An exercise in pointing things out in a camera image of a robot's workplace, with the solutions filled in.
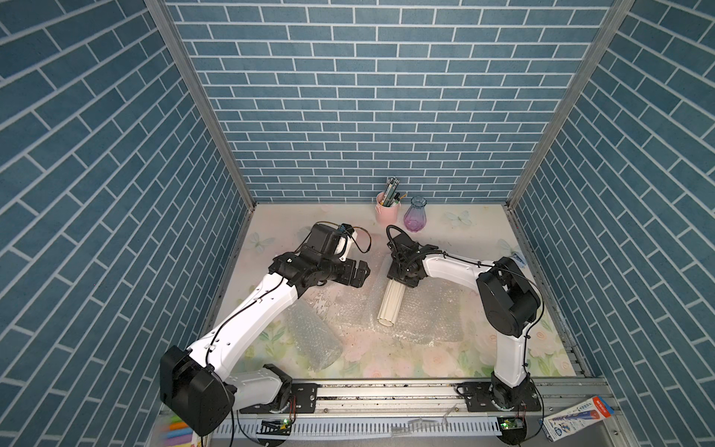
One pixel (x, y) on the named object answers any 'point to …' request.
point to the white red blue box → (575, 417)
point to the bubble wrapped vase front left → (313, 340)
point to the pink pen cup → (386, 215)
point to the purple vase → (415, 217)
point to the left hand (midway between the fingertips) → (363, 269)
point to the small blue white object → (519, 259)
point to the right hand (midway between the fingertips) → (394, 277)
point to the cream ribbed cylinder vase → (392, 304)
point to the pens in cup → (391, 196)
